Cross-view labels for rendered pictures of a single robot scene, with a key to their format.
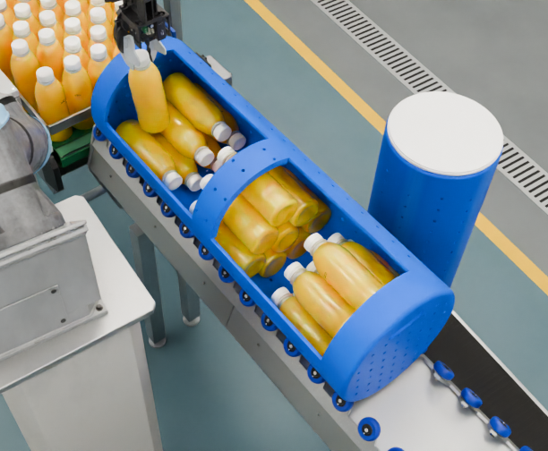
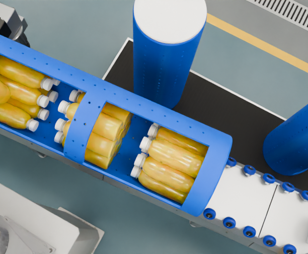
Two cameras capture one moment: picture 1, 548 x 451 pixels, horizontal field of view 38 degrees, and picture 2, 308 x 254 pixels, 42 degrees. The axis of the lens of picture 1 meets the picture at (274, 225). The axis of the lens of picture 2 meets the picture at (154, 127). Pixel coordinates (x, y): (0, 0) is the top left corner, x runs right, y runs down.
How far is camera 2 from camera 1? 0.69 m
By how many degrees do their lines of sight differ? 27
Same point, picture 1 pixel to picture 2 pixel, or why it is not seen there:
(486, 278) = not seen: hidden behind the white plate
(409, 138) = (153, 25)
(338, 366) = (193, 211)
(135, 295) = (64, 230)
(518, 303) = (211, 42)
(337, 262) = (165, 154)
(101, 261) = (32, 218)
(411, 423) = (225, 195)
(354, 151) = not seen: outside the picture
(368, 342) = (207, 198)
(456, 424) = (246, 184)
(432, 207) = (179, 56)
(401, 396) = not seen: hidden behind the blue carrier
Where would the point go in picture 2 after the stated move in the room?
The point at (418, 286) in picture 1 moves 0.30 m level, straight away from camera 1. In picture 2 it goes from (219, 154) to (204, 60)
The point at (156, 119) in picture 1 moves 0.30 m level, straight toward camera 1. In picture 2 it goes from (3, 98) to (55, 172)
